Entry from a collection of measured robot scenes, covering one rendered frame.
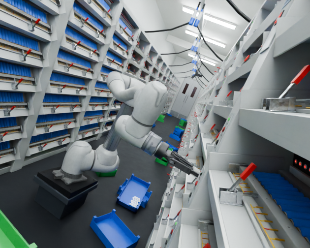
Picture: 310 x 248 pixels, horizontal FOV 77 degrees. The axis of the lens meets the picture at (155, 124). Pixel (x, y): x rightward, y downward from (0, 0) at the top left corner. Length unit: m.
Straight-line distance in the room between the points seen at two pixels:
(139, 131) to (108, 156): 0.73
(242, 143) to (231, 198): 0.21
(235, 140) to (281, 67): 0.22
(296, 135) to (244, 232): 0.16
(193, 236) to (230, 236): 0.30
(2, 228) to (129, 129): 0.56
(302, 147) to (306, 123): 0.03
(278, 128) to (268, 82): 0.28
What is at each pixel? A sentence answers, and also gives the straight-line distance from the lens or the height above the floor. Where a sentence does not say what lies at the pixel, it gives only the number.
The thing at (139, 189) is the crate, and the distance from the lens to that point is 2.01.
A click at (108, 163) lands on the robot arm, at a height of 0.42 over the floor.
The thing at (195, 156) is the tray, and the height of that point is 0.77.
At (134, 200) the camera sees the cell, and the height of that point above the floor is 0.08.
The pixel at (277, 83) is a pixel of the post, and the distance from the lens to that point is 0.60.
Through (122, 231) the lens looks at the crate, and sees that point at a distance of 1.68.
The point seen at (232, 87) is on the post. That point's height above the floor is 1.25.
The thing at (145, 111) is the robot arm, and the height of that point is 0.97.
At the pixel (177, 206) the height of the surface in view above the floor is 0.55.
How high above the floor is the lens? 1.08
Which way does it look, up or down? 10 degrees down
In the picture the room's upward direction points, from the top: 23 degrees clockwise
